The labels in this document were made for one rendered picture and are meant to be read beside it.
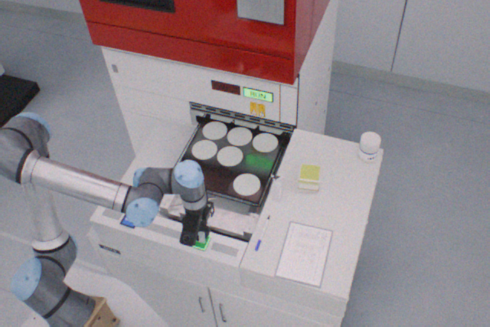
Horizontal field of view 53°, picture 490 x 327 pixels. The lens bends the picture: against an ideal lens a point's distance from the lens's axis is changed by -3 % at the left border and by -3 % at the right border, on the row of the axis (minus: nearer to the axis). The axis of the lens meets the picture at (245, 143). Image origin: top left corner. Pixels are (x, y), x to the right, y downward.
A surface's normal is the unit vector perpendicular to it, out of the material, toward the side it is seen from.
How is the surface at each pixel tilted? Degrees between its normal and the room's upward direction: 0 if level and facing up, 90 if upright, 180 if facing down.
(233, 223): 0
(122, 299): 0
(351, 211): 0
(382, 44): 90
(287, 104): 90
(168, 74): 90
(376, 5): 90
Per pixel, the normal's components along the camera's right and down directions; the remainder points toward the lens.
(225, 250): -0.04, -0.65
